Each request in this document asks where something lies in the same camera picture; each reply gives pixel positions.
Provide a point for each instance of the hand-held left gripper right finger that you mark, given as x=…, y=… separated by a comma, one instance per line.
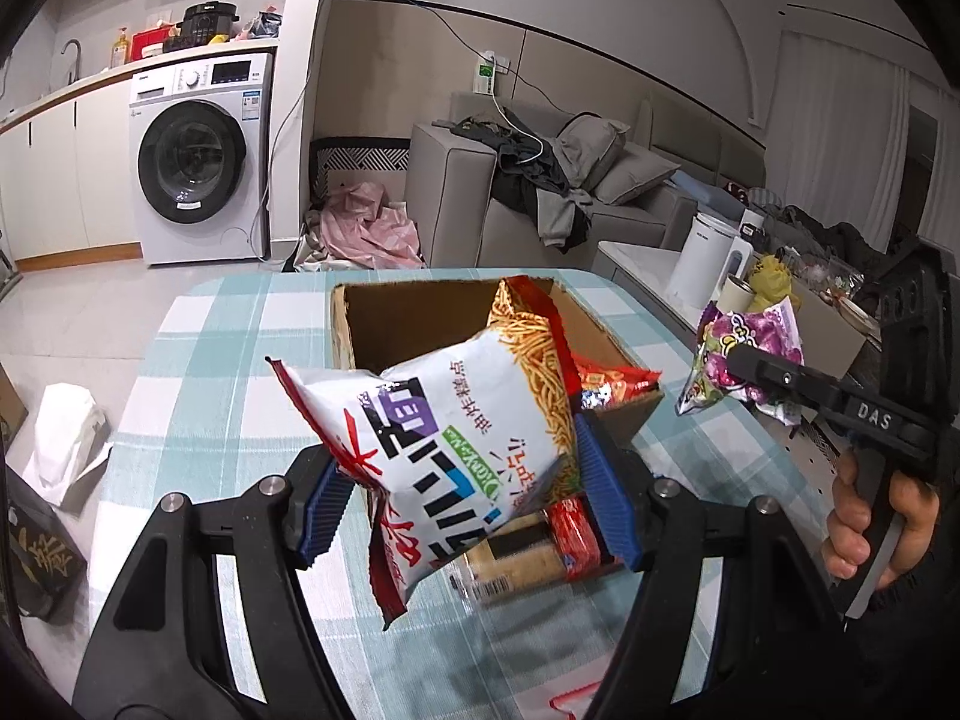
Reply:
x=600, y=495

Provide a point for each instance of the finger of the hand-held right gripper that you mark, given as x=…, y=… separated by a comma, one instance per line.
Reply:
x=780, y=379

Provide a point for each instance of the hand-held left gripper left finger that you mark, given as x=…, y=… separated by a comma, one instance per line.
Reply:
x=322, y=510

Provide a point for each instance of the purple snack bag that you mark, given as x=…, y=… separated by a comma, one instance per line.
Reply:
x=735, y=330

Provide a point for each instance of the orange-red snack bag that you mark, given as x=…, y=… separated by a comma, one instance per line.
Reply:
x=615, y=382

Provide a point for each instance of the white noodle snack bag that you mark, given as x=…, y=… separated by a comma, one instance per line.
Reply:
x=450, y=450

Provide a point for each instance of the brown cardboard box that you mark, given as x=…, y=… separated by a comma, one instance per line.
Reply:
x=420, y=322

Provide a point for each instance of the person's right hand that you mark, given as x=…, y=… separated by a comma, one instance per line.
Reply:
x=915, y=517

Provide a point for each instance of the small open cardboard box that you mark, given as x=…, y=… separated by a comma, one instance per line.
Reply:
x=832, y=334

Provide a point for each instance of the beige cup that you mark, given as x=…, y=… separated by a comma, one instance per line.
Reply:
x=735, y=294

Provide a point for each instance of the yellow plastic bag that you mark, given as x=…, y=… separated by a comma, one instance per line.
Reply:
x=776, y=281

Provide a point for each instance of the tan cracker packet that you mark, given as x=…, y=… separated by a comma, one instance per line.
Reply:
x=510, y=562

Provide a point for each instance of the white electric kettle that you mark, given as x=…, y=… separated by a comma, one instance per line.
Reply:
x=701, y=259

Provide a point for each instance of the white coffee table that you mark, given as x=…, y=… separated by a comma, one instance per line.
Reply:
x=637, y=270

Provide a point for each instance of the checked teal tablecloth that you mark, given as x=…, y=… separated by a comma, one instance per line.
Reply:
x=247, y=330

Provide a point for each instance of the clear red-edged packet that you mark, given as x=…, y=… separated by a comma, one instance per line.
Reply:
x=559, y=701

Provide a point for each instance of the grey pillow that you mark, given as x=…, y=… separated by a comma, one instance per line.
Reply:
x=592, y=146
x=637, y=176

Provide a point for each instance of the white curtain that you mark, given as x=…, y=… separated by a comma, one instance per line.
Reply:
x=832, y=112

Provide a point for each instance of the pink cloth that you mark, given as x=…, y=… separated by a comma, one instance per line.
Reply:
x=367, y=229

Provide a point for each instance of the black shopping bag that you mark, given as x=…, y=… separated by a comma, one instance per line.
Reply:
x=37, y=547

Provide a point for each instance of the dark clothes pile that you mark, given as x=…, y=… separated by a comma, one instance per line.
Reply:
x=532, y=180

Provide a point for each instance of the flat cardboard box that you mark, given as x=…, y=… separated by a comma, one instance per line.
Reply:
x=7, y=405

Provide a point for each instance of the grey sofa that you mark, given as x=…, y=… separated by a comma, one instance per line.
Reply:
x=450, y=195

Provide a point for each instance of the black patterned basket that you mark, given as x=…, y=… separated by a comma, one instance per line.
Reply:
x=360, y=161

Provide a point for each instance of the white washing machine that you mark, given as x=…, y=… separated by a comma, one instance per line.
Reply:
x=195, y=165

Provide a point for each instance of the white kitchen cabinet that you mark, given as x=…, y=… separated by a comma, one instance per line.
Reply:
x=67, y=172

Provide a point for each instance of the crumpled plastic bag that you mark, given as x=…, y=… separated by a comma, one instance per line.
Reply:
x=264, y=26

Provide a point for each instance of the red box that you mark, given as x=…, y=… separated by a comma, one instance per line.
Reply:
x=154, y=45

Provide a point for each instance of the black pressure cooker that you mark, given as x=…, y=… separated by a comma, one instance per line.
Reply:
x=202, y=26

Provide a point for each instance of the yellow bottle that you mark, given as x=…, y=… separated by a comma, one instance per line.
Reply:
x=119, y=52

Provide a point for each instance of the kitchen faucet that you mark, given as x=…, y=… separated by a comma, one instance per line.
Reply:
x=71, y=60

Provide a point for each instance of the white wall charger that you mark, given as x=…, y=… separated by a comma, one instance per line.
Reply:
x=485, y=79

